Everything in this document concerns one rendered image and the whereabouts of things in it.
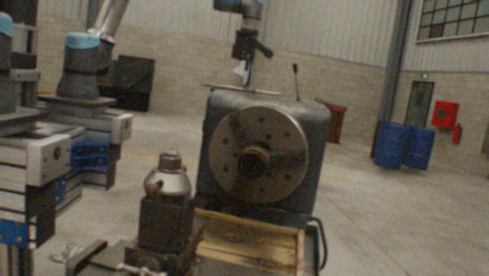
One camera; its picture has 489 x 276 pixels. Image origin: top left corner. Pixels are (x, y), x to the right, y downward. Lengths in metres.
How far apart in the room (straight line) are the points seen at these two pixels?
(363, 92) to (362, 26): 2.17
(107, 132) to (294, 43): 10.56
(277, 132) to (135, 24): 10.42
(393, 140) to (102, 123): 6.64
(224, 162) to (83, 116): 0.52
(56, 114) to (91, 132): 0.14
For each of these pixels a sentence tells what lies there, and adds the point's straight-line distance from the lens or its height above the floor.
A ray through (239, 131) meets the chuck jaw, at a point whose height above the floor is 1.15.
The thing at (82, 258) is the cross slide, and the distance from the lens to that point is 0.68.
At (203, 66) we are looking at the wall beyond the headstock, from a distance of 11.13.
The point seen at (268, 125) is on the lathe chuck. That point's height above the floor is 1.18.
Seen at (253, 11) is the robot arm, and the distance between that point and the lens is 1.41.
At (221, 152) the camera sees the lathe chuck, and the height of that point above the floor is 1.07.
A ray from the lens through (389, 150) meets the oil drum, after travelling 7.50.
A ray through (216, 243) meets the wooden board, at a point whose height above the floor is 0.89.
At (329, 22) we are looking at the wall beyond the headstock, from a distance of 12.07.
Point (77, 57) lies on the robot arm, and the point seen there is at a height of 1.31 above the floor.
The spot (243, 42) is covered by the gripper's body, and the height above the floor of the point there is 1.45.
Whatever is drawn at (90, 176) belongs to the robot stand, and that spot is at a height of 0.89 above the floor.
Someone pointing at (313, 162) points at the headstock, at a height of 1.06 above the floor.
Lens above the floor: 1.31
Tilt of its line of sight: 10 degrees down
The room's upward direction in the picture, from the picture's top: 9 degrees clockwise
